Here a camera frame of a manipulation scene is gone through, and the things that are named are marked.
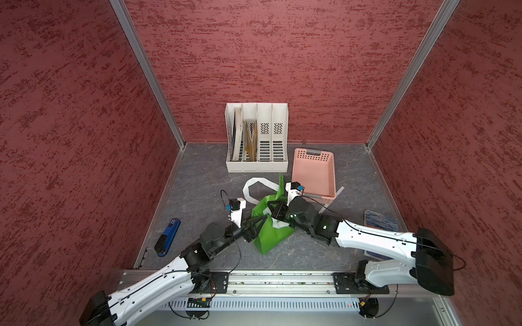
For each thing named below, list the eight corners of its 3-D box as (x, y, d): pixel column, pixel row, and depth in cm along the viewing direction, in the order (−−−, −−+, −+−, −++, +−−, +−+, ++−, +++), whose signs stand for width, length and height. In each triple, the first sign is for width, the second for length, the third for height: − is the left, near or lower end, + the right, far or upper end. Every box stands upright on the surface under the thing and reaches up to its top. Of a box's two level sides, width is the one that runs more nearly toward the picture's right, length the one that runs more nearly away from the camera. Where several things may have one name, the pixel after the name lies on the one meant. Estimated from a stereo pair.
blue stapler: (155, 255, 82) (150, 252, 79) (172, 221, 91) (169, 217, 88) (165, 257, 82) (161, 254, 78) (181, 223, 91) (178, 219, 88)
